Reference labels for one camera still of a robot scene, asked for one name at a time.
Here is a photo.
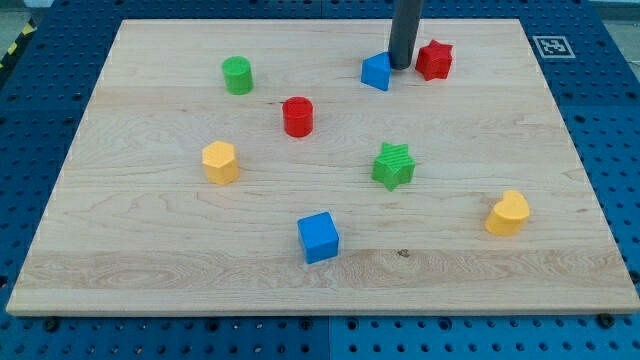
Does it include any blue cube block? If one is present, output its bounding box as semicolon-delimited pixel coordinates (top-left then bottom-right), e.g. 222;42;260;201
297;212;339;264

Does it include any yellow hexagon block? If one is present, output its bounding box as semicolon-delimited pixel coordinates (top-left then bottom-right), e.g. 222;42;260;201
202;141;240;185

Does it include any white fiducial marker tag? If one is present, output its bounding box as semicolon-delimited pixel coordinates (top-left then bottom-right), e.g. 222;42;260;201
533;35;575;59

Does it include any red cylinder block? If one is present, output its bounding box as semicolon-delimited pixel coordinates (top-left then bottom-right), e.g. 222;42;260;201
282;97;313;137

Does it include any red star block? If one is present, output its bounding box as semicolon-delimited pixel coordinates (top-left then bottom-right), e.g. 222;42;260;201
415;39;453;81

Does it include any yellow heart block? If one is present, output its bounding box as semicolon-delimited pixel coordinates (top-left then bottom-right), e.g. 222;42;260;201
484;190;530;236

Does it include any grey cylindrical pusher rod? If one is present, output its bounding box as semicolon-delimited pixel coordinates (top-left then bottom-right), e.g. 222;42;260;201
388;0;424;70

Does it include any green star block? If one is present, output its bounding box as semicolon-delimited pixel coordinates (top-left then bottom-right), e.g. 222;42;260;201
371;142;416;191

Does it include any green cylinder block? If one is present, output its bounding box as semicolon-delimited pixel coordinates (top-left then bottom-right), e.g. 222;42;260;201
222;56;253;95

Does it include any blue triangle block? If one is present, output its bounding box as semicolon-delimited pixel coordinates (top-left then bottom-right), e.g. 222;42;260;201
360;52;391;91

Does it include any light wooden board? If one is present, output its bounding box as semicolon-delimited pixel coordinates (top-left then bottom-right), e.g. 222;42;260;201
7;19;639;317

